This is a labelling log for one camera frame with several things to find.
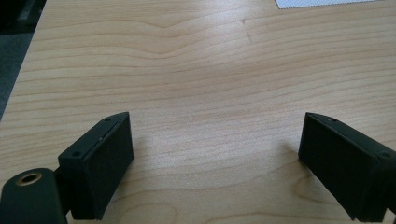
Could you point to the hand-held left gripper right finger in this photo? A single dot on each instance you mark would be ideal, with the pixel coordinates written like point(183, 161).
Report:
point(345, 165)

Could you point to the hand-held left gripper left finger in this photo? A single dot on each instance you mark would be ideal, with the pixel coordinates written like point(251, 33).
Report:
point(96, 168)

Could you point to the white mesh mat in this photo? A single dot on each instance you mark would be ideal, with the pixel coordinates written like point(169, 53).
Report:
point(311, 3)

